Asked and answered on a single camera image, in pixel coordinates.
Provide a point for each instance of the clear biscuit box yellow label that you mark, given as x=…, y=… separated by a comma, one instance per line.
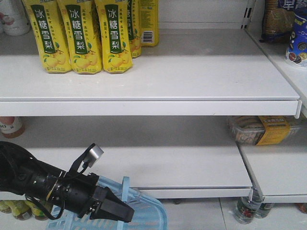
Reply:
x=264, y=130

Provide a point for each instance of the orange C100 drink bottle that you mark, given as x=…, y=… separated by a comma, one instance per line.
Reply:
x=11, y=126

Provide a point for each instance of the yellow pear drink bottle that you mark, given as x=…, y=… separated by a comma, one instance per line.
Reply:
x=83, y=35
x=112, y=14
x=50, y=35

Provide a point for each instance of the white shelf board upper right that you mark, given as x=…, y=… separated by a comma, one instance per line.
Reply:
x=164, y=156

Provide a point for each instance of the light blue plastic basket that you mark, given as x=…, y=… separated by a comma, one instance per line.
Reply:
x=149, y=213

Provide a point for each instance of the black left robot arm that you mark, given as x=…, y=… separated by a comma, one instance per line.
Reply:
x=23, y=174

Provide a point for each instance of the brown biscuit packet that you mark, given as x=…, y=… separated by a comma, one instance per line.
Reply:
x=277, y=20

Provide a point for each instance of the white peach drink bottle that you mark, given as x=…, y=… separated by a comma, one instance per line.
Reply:
x=13, y=17

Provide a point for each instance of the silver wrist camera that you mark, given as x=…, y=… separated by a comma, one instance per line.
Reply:
x=92, y=154

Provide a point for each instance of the blue biscuit cup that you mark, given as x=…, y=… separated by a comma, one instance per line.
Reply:
x=296, y=53

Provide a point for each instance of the clear water bottle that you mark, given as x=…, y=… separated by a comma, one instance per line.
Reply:
x=264, y=210
x=247, y=206

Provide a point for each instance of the white shelf board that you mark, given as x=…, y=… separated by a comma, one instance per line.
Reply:
x=190, y=72
x=164, y=156

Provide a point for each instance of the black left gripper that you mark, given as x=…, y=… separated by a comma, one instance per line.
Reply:
x=81, y=195

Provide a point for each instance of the white shelf board top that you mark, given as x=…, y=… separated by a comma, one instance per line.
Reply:
x=190, y=72

